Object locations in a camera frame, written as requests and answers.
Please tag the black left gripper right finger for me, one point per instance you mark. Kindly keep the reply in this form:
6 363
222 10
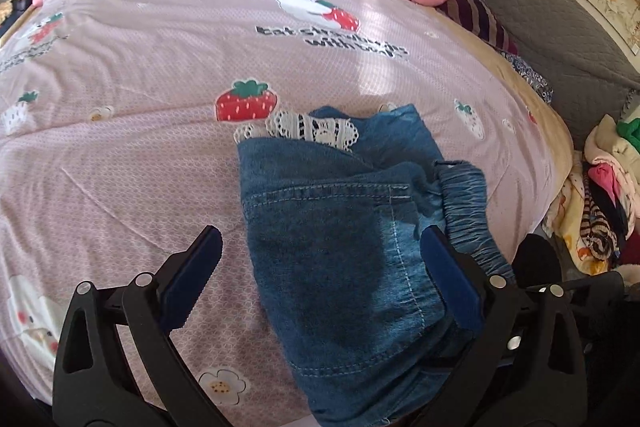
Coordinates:
524 366

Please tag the pile of colourful clothes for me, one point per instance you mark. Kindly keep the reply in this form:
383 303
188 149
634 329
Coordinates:
596 214

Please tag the blue denim pants lace hem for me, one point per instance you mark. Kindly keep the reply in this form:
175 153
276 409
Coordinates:
334 208

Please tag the purple striped pillow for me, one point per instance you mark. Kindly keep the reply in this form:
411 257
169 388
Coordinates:
477 17

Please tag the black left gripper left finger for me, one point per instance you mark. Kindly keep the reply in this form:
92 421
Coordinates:
116 364

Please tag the blue floral pillow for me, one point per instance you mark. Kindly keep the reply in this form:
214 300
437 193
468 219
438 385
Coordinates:
533 78

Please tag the grey quilted headboard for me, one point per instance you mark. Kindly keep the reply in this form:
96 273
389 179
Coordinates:
588 72

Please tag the pink strawberry print bedsheet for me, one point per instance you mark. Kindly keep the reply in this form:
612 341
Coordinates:
117 148

